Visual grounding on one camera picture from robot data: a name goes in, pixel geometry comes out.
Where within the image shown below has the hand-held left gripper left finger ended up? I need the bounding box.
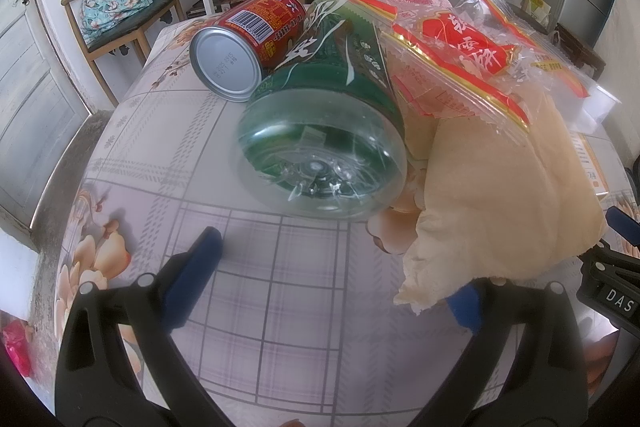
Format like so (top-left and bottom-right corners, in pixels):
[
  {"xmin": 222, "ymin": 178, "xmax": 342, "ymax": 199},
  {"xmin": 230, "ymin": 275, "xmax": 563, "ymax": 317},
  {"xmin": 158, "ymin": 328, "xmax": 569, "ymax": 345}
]
[{"xmin": 55, "ymin": 227, "xmax": 236, "ymax": 427}]

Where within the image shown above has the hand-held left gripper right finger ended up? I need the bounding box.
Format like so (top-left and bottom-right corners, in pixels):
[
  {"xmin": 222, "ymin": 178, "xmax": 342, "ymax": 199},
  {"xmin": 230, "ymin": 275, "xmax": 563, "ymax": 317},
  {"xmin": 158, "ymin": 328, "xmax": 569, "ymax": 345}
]
[{"xmin": 440, "ymin": 276, "xmax": 590, "ymax": 427}]

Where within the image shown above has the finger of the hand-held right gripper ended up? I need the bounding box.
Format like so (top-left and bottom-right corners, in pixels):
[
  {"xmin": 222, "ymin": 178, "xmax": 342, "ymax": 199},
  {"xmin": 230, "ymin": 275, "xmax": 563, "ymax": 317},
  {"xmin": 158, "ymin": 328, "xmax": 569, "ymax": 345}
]
[{"xmin": 605, "ymin": 206, "xmax": 640, "ymax": 258}]

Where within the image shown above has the green plastic bottle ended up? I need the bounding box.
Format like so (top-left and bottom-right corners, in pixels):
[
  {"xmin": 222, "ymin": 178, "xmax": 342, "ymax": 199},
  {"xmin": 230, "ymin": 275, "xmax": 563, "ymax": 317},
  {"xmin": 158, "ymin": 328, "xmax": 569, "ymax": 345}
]
[{"xmin": 235, "ymin": 0, "xmax": 408, "ymax": 223}]

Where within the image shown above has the red clear snack wrapper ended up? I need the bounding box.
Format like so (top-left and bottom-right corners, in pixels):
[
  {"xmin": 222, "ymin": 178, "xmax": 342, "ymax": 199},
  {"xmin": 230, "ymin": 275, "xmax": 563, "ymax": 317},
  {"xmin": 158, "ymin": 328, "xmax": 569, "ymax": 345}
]
[{"xmin": 347, "ymin": 0, "xmax": 533, "ymax": 135}]

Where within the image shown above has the red drink can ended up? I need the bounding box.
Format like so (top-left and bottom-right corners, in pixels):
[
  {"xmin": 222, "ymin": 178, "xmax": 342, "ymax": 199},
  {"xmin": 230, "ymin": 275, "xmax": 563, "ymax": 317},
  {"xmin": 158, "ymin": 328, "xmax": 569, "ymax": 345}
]
[{"xmin": 189, "ymin": 0, "xmax": 308, "ymax": 102}]

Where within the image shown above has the orange white cardboard box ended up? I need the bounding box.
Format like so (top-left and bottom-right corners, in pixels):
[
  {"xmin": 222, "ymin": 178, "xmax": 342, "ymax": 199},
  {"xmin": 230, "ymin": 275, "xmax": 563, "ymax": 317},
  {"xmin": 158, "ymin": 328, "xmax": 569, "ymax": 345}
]
[{"xmin": 570, "ymin": 132, "xmax": 611, "ymax": 202}]

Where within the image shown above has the translucent white plastic container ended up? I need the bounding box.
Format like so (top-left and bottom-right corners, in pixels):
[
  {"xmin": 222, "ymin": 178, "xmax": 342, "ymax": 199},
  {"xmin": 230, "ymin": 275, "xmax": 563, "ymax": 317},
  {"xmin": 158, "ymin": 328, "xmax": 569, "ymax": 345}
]
[{"xmin": 550, "ymin": 72, "xmax": 618, "ymax": 135}]

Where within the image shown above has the dark wooden stool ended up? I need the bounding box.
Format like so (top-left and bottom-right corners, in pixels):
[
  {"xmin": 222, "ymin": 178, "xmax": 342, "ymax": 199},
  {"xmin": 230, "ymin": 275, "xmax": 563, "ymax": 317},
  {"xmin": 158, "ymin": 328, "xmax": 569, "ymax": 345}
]
[{"xmin": 552, "ymin": 24, "xmax": 606, "ymax": 80}]

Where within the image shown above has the red plastic bag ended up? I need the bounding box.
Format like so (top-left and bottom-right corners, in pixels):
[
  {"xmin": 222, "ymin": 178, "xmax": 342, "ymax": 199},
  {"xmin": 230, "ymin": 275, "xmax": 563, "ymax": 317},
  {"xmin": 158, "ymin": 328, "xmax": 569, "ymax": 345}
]
[{"xmin": 0, "ymin": 319, "xmax": 36, "ymax": 380}]

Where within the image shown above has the yellow white carton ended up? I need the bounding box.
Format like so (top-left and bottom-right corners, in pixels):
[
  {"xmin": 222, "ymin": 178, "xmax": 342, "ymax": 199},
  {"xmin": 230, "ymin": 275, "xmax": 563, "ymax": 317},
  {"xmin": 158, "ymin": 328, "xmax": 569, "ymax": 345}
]
[{"xmin": 525, "ymin": 0, "xmax": 551, "ymax": 22}]

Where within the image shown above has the grey white door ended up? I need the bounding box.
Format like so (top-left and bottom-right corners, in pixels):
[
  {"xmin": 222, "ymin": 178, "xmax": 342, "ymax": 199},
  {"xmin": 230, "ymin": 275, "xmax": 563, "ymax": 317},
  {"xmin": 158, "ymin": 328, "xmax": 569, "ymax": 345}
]
[{"xmin": 0, "ymin": 0, "xmax": 91, "ymax": 253}]

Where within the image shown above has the clear zip bag red stripe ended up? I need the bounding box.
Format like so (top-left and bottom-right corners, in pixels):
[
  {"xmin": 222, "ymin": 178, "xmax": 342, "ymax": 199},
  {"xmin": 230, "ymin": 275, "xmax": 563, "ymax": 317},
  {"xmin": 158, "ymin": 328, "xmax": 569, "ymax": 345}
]
[{"xmin": 460, "ymin": 0, "xmax": 593, "ymax": 100}]

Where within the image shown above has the wooden chair with dark seat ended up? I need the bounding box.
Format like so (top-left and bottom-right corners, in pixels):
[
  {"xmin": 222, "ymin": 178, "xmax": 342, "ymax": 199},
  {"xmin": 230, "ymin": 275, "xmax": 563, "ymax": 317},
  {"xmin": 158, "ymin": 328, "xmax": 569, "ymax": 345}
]
[{"xmin": 61, "ymin": 0, "xmax": 187, "ymax": 108}]

